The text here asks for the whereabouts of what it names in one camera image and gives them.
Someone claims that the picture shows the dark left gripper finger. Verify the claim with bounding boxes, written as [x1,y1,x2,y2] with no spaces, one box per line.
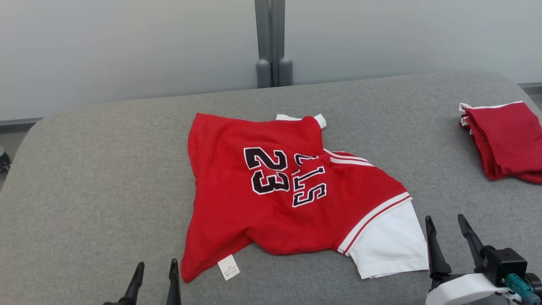
[123,261,145,303]
[166,258,182,305]

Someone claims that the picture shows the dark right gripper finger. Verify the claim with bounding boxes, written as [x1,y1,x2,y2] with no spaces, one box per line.
[425,216,453,280]
[457,214,488,273]

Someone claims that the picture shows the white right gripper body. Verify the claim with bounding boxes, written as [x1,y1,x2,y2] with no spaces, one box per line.
[426,272,522,305]

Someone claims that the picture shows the red shorts with number 23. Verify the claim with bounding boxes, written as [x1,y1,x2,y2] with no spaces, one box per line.
[459,101,542,184]

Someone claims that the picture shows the red and white jersey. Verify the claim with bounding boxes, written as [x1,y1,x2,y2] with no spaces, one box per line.
[181,112,429,283]

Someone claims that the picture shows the dark round floor object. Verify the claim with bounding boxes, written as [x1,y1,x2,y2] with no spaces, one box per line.
[0,146,12,174]

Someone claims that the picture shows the right cable with teal plug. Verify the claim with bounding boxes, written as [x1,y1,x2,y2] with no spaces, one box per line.
[506,273,537,305]

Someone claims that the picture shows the grey partition post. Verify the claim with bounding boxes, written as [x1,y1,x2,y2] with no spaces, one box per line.
[254,0,293,89]

